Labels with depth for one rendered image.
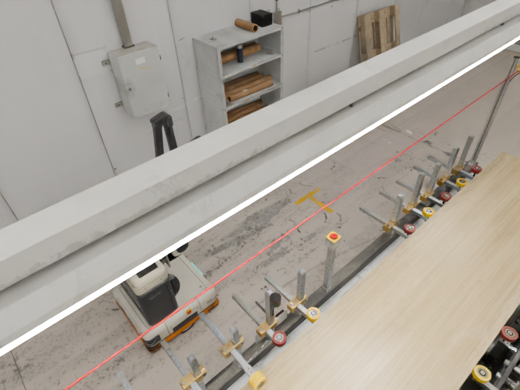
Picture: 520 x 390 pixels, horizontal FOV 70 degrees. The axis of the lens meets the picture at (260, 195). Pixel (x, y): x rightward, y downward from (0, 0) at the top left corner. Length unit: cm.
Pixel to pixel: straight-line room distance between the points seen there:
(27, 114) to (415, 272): 331
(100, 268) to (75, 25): 318
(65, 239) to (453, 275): 236
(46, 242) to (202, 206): 27
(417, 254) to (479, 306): 46
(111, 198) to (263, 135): 32
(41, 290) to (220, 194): 35
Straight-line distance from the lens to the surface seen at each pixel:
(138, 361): 333
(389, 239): 303
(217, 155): 72
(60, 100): 387
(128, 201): 66
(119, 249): 70
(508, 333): 256
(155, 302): 289
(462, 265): 276
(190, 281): 326
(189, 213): 74
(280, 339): 221
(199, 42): 417
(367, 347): 225
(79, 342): 359
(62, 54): 377
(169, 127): 269
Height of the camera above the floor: 287
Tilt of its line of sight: 41 degrees down
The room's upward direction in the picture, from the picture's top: 3 degrees counter-clockwise
